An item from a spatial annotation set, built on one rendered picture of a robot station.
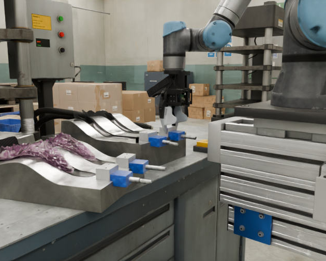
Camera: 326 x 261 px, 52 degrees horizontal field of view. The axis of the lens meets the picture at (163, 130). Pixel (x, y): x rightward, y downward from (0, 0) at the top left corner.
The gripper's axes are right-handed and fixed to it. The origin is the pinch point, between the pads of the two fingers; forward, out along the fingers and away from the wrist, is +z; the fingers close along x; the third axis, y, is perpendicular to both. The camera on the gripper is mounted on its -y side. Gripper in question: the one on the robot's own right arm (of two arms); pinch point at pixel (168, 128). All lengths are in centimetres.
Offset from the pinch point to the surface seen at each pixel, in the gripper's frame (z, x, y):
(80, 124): -1.3, -15.8, -27.1
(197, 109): 68, 599, -325
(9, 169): 3, -53, -10
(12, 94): -10, -13, -74
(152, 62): -42, 589, -453
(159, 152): 6.4, -8.6, 2.0
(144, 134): -0.1, -13.3, -0.3
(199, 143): 8.1, 17.7, 2.4
